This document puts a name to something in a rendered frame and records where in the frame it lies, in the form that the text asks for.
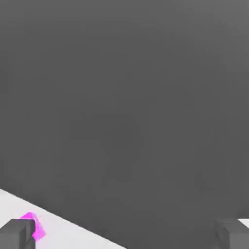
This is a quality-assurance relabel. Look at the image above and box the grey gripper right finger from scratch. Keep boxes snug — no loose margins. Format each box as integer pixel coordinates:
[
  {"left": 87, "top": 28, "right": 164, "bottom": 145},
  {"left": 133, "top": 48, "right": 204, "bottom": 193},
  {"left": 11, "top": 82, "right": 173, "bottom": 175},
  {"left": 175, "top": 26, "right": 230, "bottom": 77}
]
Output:
[{"left": 213, "top": 218, "right": 249, "bottom": 249}]

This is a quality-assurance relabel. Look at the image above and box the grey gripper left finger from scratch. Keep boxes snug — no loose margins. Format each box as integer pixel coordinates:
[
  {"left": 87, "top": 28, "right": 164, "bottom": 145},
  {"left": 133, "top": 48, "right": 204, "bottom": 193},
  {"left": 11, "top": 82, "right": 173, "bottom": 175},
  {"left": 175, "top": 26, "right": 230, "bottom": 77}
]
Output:
[{"left": 0, "top": 218, "right": 37, "bottom": 249}]

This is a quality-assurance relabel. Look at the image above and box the small magenta cube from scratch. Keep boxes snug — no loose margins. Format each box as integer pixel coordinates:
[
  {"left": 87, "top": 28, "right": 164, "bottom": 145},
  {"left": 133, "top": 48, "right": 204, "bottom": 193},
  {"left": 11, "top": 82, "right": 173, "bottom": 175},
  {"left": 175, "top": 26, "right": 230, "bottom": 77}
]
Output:
[{"left": 19, "top": 212, "right": 47, "bottom": 242}]

